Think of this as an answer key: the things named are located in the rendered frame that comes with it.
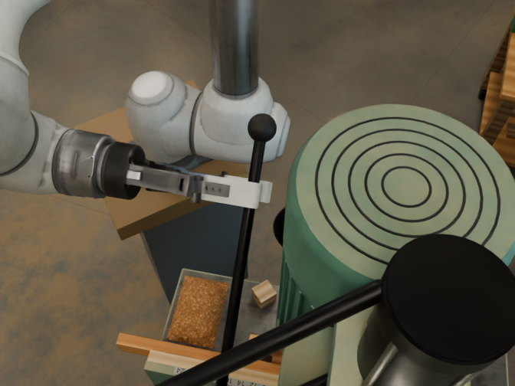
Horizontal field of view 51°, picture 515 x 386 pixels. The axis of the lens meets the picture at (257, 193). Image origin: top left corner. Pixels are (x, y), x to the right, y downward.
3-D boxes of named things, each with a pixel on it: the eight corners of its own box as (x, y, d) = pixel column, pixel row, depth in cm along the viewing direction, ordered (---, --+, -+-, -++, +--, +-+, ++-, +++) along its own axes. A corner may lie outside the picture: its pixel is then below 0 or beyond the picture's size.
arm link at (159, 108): (148, 111, 146) (127, 52, 127) (212, 121, 143) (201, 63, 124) (127, 160, 138) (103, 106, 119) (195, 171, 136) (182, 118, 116)
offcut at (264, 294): (260, 309, 98) (260, 302, 95) (251, 295, 99) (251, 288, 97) (277, 300, 99) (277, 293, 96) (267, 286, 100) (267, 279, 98)
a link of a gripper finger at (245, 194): (205, 174, 64) (203, 174, 64) (262, 184, 63) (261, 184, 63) (201, 199, 64) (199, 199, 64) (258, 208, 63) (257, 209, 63)
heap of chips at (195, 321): (228, 283, 101) (227, 277, 98) (213, 348, 94) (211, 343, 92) (185, 275, 102) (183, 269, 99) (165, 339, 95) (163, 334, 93)
